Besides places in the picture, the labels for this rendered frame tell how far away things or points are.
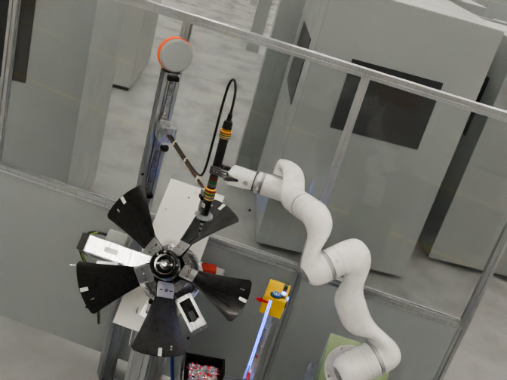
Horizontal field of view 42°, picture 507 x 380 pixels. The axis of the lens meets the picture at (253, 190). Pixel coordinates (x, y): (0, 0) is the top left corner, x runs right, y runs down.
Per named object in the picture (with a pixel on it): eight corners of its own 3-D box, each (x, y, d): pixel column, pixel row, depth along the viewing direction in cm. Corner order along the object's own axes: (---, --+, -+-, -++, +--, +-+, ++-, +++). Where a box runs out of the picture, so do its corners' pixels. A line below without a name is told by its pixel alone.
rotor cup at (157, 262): (145, 280, 272) (140, 274, 260) (158, 247, 276) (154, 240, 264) (178, 292, 271) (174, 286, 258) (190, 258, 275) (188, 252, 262)
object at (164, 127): (153, 134, 307) (157, 117, 304) (167, 136, 311) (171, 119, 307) (158, 143, 299) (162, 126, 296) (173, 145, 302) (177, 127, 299)
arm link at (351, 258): (353, 373, 230) (393, 353, 233) (368, 390, 219) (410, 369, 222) (311, 248, 215) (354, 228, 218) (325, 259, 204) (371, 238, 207)
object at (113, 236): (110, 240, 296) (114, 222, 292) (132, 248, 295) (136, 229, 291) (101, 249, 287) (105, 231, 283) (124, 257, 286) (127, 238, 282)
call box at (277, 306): (264, 296, 307) (270, 277, 303) (284, 304, 306) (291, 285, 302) (257, 314, 293) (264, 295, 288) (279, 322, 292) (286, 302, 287)
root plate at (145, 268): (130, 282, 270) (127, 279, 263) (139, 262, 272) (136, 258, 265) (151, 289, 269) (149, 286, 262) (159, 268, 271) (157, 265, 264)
